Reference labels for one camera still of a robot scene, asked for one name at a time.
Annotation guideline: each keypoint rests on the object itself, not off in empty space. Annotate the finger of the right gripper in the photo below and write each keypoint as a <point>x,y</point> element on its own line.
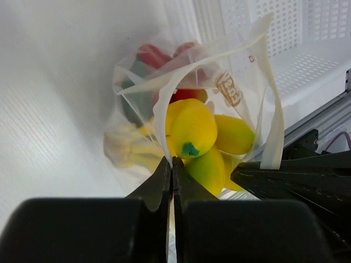
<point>322,182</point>

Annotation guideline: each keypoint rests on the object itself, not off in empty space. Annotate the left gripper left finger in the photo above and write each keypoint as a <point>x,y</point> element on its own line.
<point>130,229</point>

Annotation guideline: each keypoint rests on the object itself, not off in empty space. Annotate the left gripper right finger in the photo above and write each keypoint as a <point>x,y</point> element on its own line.
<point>210,230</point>

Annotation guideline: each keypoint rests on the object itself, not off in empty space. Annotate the yellow banana bunch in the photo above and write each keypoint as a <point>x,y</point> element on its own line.
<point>209,145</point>

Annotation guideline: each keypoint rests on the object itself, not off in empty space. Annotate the clear zip top bag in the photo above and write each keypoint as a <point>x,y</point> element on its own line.
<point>212,104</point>

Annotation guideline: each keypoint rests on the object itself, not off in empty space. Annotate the red fruit bunch with leaves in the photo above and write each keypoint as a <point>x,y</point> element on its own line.
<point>151,62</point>

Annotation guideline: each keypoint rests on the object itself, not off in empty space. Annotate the white perforated plastic basket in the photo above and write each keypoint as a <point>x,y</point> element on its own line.
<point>308,44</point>

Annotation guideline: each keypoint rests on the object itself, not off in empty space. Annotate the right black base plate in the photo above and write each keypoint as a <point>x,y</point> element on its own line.
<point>309,145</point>

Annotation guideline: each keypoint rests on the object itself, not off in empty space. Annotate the aluminium rail beam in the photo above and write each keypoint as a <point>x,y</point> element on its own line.
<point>333,115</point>

